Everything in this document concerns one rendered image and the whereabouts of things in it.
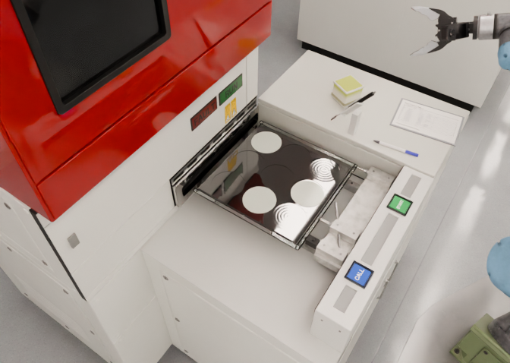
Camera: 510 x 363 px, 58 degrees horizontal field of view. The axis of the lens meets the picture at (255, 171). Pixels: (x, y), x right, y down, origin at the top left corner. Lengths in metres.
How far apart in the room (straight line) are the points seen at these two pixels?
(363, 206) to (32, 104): 0.96
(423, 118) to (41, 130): 1.17
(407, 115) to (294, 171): 0.43
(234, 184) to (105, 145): 0.53
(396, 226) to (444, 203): 1.41
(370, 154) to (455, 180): 1.40
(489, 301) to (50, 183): 1.14
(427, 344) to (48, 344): 1.58
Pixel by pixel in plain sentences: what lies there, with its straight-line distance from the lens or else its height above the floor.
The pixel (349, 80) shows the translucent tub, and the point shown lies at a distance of 1.60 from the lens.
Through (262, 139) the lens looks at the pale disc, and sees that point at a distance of 1.55.
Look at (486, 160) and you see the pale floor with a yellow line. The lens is 3.03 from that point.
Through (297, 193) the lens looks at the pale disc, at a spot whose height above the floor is 0.90.
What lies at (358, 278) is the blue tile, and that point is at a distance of 1.20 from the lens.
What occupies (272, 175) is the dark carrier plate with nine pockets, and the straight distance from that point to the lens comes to 1.44.
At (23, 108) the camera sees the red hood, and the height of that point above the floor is 1.49.
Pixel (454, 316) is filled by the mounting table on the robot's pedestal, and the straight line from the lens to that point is 1.39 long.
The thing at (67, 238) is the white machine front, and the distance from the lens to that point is 1.15.
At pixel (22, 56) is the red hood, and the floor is 1.57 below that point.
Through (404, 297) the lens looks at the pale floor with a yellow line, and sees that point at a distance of 2.33.
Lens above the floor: 1.99
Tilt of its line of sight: 49 degrees down
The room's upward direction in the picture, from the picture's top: 1 degrees clockwise
